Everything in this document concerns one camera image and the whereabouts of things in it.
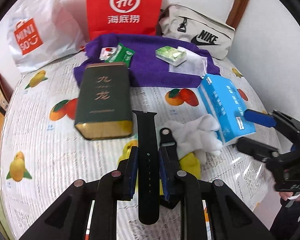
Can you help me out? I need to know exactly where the blue tissue pack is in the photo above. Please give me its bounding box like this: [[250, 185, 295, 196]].
[[198, 74, 256, 146]]

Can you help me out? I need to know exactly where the white knotted cloth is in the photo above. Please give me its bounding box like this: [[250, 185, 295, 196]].
[[164, 114, 223, 165]]

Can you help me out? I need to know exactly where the yellow black sock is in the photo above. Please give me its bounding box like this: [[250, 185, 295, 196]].
[[117, 139, 202, 197]]

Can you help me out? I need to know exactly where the black watch strap short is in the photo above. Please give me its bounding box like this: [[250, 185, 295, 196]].
[[159, 127, 181, 210]]

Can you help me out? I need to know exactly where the mesh drawstring pouch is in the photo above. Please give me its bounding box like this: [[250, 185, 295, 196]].
[[169, 46, 207, 76]]

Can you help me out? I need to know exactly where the black watch strap long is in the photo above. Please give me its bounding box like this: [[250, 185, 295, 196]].
[[133, 110, 160, 225]]

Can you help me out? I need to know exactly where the green pocket tissue pack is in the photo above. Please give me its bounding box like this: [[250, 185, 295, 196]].
[[155, 46, 187, 67]]

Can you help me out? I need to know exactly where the green sachet packet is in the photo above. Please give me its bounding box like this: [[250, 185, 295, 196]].
[[106, 43, 135, 68]]

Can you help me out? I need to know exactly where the white tomato sauce packet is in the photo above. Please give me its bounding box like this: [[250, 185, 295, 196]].
[[99, 47, 116, 61]]

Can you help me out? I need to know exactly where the person's right hand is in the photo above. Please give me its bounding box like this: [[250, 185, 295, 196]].
[[279, 192, 300, 202]]

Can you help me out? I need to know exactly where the fruit print tablecloth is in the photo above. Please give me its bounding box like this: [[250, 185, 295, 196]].
[[0, 53, 273, 239]]

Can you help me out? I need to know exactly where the grey Nike waist bag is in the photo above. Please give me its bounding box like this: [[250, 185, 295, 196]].
[[159, 4, 235, 60]]

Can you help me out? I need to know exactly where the dark green tea tin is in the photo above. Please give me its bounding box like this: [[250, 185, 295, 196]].
[[75, 62, 133, 140]]

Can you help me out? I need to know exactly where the purple towel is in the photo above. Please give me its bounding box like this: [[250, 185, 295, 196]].
[[73, 34, 220, 88]]

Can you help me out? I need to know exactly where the red paper shopping bag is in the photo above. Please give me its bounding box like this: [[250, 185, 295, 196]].
[[86, 0, 162, 40]]

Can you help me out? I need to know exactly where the white Miniso plastic bag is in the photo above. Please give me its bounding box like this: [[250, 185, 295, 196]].
[[7, 0, 85, 74]]

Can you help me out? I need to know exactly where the brown wooden door frame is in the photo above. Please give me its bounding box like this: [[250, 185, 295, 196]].
[[226, 0, 249, 29]]

